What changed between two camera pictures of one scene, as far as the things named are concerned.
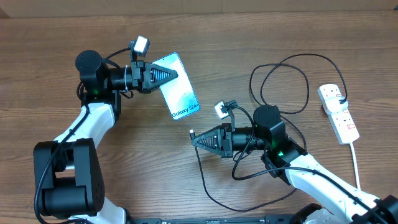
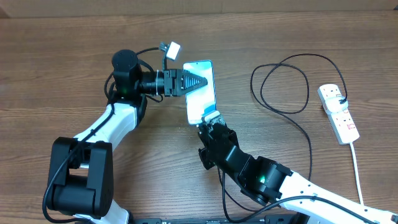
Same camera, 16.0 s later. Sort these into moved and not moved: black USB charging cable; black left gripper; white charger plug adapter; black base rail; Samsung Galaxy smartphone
Moved: black left gripper; Samsung Galaxy smartphone; black USB charging cable
Not moved: black base rail; white charger plug adapter
